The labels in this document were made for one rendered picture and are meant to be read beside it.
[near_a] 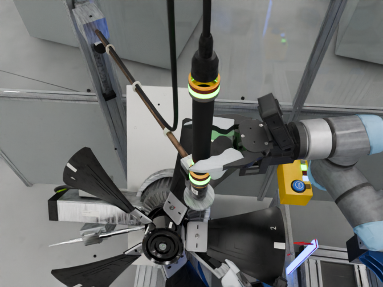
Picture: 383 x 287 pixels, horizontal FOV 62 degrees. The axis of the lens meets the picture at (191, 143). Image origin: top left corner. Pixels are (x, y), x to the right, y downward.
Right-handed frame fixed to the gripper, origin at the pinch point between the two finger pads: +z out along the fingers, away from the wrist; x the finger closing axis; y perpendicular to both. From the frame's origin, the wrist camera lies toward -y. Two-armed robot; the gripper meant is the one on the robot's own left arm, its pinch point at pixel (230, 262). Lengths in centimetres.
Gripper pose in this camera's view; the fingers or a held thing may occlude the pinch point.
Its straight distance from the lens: 97.6
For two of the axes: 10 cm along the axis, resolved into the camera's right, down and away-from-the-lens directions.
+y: -8.3, 5.1, -2.3
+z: -5.5, -6.8, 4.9
